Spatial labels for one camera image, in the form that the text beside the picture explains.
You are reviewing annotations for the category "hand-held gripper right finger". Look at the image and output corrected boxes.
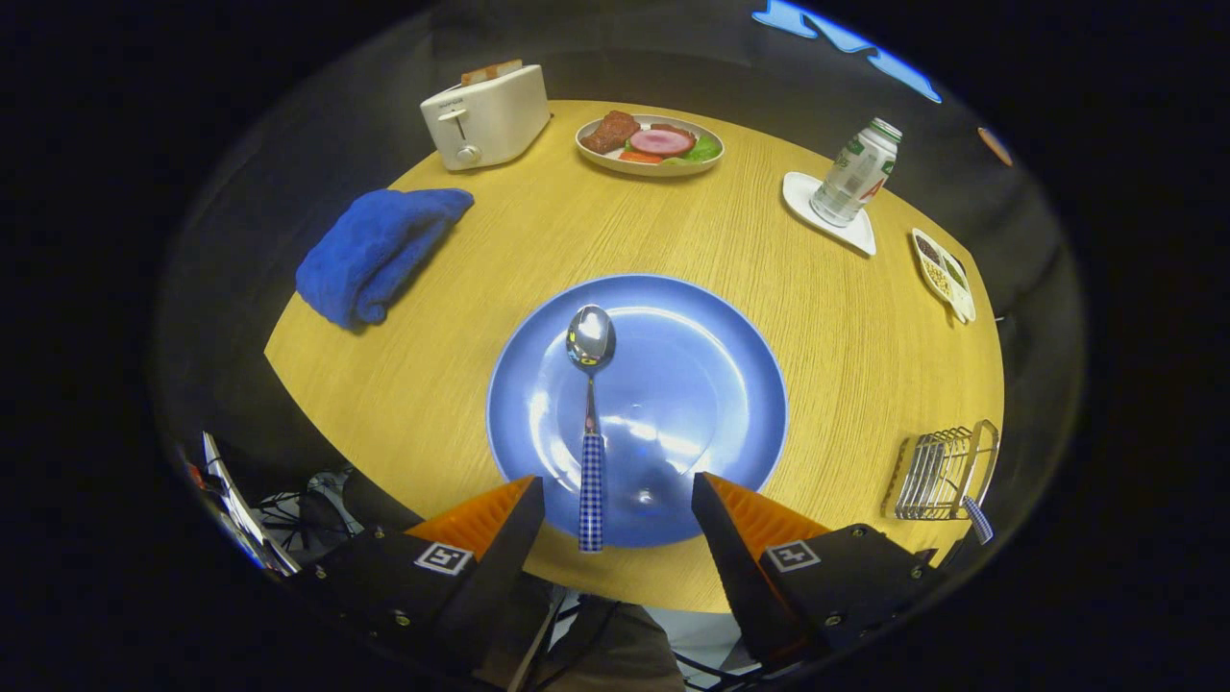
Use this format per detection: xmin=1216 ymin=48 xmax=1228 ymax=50
xmin=692 ymin=472 xmax=952 ymax=674

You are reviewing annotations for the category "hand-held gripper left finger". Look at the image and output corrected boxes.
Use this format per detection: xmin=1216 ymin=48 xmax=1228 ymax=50
xmin=288 ymin=476 xmax=546 ymax=688

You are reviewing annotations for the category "fork with checked blue handle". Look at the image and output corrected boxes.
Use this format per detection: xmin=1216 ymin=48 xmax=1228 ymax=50
xmin=961 ymin=494 xmax=996 ymax=547

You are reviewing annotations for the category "person's khaki trouser leg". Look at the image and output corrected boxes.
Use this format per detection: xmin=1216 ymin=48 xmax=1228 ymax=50
xmin=536 ymin=596 xmax=689 ymax=692

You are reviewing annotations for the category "blue round plate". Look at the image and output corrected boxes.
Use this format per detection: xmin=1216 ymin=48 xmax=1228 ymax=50
xmin=486 ymin=274 xmax=789 ymax=549

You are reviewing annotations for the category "black and white equipment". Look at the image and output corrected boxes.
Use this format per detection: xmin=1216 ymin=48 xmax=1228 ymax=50
xmin=183 ymin=431 xmax=304 ymax=578

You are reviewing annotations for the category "blue folded towel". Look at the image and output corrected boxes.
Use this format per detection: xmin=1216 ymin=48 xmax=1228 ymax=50
xmin=295 ymin=187 xmax=476 ymax=331

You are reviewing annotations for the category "white divided snack dish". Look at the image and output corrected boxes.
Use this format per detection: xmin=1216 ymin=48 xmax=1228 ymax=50
xmin=910 ymin=228 xmax=977 ymax=325

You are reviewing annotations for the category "white square coaster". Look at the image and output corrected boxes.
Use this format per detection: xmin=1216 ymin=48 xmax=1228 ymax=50
xmin=781 ymin=171 xmax=877 ymax=257

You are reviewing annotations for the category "white and green drink bottle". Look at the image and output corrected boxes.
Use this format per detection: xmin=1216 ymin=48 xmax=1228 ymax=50
xmin=810 ymin=117 xmax=903 ymax=229

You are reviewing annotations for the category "white oval food plate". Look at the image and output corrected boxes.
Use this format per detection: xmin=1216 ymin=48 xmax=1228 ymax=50
xmin=575 ymin=111 xmax=726 ymax=178

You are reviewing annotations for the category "pink ham slice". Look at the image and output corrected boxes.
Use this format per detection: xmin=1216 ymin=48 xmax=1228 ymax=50
xmin=629 ymin=126 xmax=698 ymax=159

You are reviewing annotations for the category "white toaster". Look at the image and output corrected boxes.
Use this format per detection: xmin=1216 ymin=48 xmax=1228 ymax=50
xmin=420 ymin=63 xmax=552 ymax=172

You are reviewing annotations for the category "brown meat piece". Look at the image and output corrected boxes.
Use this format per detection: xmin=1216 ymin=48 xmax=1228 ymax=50
xmin=580 ymin=111 xmax=641 ymax=155

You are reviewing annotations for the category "spoon with checked blue handle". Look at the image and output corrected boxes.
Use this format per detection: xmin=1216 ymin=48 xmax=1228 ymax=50
xmin=566 ymin=304 xmax=617 ymax=554

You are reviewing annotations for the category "metal wire basket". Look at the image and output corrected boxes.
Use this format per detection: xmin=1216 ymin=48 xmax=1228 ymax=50
xmin=881 ymin=420 xmax=1000 ymax=522

